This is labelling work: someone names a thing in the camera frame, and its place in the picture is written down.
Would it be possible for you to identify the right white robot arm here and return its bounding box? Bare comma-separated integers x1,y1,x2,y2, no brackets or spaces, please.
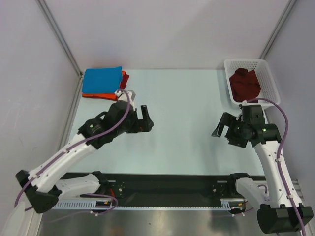
212,109,314,236

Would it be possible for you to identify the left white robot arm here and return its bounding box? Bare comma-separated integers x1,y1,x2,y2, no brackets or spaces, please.
15,88,154,213

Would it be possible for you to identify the folded orange t shirt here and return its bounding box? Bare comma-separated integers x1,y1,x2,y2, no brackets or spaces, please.
81,70,126,101

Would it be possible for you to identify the folded blue t shirt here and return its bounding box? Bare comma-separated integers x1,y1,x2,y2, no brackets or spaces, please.
82,66,123,94

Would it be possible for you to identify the white plastic basket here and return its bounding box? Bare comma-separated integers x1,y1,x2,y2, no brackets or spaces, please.
224,58,281,108

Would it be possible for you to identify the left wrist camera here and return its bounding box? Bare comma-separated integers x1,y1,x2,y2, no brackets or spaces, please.
115,88,130,103

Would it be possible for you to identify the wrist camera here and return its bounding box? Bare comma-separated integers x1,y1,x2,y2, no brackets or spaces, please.
241,105,265,125
115,88,130,103

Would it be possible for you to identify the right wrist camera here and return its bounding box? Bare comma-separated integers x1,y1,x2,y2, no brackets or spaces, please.
241,105,265,125

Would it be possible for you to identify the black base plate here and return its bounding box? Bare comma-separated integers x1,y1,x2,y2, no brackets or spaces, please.
99,173,249,202

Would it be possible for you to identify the white slotted cable duct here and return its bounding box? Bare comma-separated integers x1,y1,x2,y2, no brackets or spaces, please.
53,198,246,210

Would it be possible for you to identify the right aluminium frame post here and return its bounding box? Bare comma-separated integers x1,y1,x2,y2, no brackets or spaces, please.
259,0,299,59

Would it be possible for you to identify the aluminium frame post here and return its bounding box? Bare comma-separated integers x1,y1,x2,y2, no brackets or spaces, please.
35,0,82,78
259,0,299,59

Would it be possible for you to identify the left aluminium frame post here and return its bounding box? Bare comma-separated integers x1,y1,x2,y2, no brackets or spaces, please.
35,0,82,78

